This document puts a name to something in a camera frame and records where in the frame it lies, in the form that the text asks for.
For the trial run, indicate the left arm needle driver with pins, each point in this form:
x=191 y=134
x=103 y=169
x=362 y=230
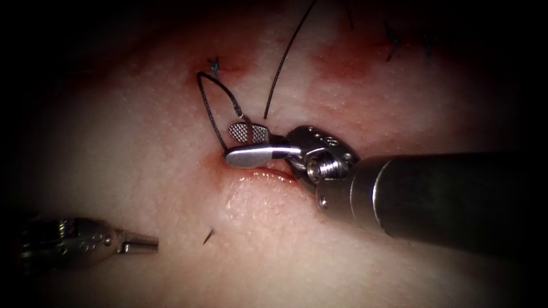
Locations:
x=85 y=244

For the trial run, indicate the right arm needle driver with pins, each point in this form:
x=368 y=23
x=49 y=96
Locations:
x=319 y=147

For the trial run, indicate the right arm needle driver jaw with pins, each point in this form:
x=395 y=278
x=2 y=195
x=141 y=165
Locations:
x=250 y=132
x=252 y=155

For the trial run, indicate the left arm needle driver jaw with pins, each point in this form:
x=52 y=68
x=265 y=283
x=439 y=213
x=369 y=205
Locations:
x=141 y=248
x=141 y=239

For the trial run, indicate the curved steel needle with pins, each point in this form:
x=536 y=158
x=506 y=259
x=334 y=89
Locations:
x=249 y=126

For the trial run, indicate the black thread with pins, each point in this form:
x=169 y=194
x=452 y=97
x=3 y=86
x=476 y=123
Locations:
x=280 y=64

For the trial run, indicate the dark left arm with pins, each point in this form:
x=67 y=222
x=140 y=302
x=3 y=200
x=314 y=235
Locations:
x=38 y=246

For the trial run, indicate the dark right arm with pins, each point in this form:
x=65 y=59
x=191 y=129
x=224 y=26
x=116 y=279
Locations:
x=428 y=197

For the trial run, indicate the blue stitching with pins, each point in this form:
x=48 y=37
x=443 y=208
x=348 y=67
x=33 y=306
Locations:
x=215 y=66
x=392 y=43

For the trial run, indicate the tissue pad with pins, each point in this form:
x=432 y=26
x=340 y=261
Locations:
x=150 y=149

